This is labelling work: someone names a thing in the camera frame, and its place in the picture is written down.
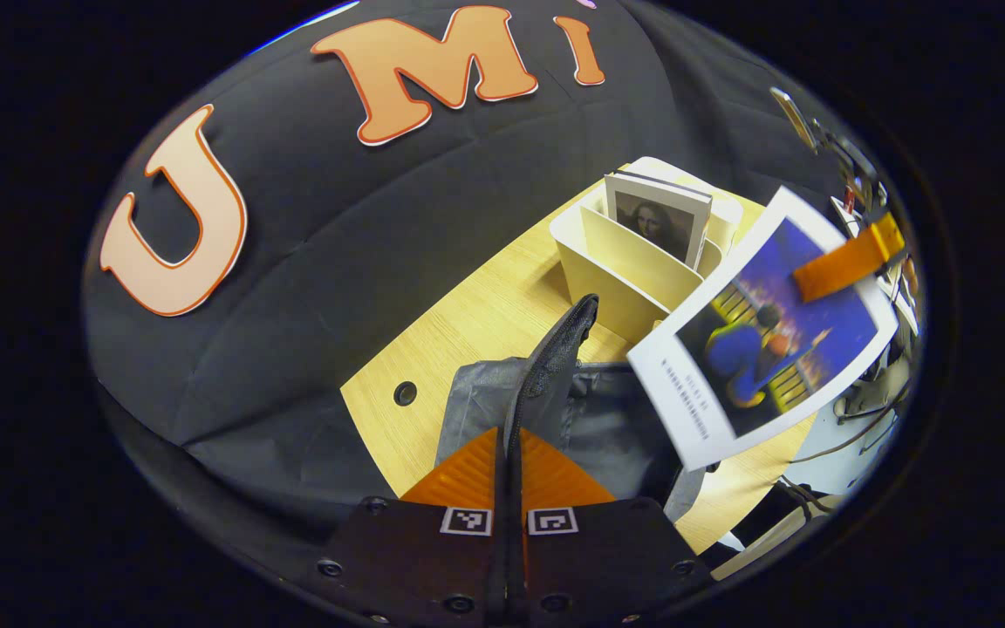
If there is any white side desk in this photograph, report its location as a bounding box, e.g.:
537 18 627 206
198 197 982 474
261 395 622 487
712 384 905 578

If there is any black backdrop cloth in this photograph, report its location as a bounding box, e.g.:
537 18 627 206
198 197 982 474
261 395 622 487
84 0 870 524

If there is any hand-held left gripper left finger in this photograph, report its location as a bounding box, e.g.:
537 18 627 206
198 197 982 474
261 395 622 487
319 427 512 625

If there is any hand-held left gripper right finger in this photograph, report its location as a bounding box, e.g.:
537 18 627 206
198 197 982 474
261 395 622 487
516 427 713 625

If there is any blue cover book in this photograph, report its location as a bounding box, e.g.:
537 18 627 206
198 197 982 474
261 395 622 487
626 186 900 472

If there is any grey portrait cover book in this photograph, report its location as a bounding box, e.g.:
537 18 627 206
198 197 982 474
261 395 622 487
604 172 714 270

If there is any white bookshelf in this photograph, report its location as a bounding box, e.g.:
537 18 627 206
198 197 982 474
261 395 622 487
549 157 743 345

